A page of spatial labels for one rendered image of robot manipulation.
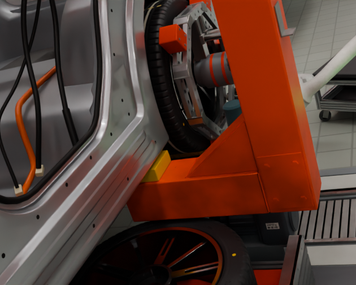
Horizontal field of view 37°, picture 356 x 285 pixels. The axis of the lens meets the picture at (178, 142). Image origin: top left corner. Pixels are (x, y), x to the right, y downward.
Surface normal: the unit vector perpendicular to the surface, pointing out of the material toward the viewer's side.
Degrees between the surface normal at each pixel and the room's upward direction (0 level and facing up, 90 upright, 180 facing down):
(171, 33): 45
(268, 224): 90
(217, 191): 90
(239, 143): 90
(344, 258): 0
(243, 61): 90
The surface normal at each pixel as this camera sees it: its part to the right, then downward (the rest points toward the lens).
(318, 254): -0.29, -0.87
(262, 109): -0.31, 0.48
